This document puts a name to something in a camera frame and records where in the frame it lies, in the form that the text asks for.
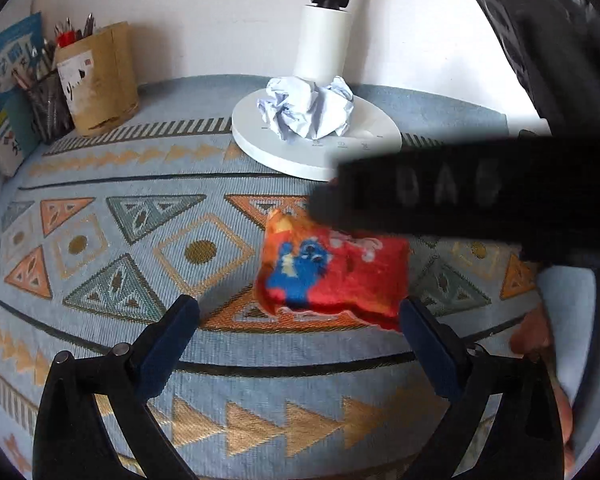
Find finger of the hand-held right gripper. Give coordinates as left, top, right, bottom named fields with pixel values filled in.
left=309, top=159, right=362, bottom=229

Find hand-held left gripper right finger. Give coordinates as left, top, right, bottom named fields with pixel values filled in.
left=399, top=298, right=565, bottom=480

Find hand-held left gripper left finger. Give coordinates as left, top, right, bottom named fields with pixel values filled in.
left=32, top=294, right=201, bottom=480

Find red cartoon print cloth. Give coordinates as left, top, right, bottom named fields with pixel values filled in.
left=252, top=209, right=412, bottom=333

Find person's right forearm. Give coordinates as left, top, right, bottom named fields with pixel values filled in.
left=537, top=265, right=599, bottom=436

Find person's right hand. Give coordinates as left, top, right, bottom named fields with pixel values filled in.
left=509, top=304, right=577, bottom=463

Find crumpled white paper ball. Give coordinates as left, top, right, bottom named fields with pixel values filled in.
left=257, top=76, right=356, bottom=144

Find patterned blue table mat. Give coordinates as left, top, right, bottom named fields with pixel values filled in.
left=0, top=75, right=600, bottom=480

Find white lamp stand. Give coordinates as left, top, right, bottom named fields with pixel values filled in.
left=231, top=0, right=403, bottom=182

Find brown cardboard container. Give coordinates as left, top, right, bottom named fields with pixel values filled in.
left=55, top=21, right=141, bottom=137

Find black mesh pen holder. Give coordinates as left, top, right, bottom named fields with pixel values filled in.
left=27, top=71, right=76, bottom=145

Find blue picture book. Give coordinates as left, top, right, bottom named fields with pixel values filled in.
left=0, top=12, right=49, bottom=178

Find bunch of red-capped pens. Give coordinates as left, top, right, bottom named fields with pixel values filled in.
left=54, top=12, right=99, bottom=50

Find bunch of pencils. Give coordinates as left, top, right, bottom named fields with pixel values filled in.
left=11, top=35, right=58, bottom=92

